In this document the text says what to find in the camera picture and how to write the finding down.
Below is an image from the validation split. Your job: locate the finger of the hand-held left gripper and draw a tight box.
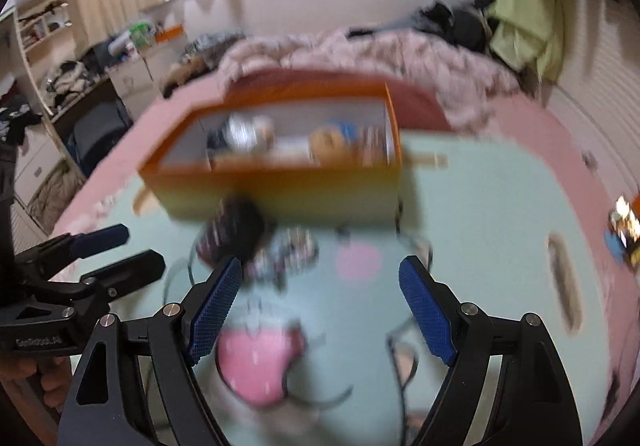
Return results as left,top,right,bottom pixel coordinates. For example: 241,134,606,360
15,223,131,274
65,249,167,308

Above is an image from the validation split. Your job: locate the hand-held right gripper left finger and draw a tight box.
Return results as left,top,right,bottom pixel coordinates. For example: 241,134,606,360
57,255,243,446

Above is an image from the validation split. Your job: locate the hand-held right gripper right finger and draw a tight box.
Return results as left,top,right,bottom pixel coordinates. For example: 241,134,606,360
398,255,583,446

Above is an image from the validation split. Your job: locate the black red striped object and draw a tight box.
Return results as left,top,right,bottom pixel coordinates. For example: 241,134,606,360
196,196,268,263

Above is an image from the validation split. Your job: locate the orange cardboard box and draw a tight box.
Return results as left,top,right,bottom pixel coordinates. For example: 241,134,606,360
137,80,403,227

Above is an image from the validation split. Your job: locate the cartoon figure keychain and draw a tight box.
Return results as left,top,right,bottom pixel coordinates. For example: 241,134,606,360
222,113,276,152

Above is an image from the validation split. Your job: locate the tan plush toy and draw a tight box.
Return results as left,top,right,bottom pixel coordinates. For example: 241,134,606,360
307,121,358,162

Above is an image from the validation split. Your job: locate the person's left hand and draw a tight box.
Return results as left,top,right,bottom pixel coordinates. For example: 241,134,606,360
0,356,76,412

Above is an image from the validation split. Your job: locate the black clothes heap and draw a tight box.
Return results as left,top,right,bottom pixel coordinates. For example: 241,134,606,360
0,96,43,147

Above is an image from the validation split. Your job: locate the clothes pile on desk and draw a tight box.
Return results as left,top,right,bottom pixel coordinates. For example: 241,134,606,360
42,59,101,104

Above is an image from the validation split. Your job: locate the white drawer cabinet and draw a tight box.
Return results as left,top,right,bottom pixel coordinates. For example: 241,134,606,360
107,54,161,100

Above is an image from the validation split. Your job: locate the blue phone stand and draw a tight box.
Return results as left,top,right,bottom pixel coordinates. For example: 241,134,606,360
604,231,626,257

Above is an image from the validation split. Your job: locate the dark red pillow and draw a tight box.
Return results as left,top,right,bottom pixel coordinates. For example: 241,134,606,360
225,69,451,132

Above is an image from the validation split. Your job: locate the green lidded jar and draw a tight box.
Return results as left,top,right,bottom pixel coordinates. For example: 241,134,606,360
129,21,156,50

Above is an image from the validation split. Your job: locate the patterned clothes heap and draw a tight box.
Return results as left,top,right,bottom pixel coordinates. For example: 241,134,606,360
182,34,246,64

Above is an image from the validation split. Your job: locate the white shelf unit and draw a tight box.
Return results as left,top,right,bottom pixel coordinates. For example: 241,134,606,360
12,0,76,117

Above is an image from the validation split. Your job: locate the smartphone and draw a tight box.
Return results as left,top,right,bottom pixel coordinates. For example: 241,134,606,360
607,196,640,247

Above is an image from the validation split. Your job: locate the pink floral quilt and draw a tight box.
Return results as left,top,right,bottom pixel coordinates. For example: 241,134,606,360
215,29,521,137

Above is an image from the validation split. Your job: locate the white slatted panel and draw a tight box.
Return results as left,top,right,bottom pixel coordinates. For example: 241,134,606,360
545,0,640,207

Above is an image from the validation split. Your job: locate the dark clothes pile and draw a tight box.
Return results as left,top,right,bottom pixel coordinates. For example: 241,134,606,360
350,1,496,52

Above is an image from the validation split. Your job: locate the light green cloth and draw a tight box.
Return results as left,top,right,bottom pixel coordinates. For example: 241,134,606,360
487,0,566,82

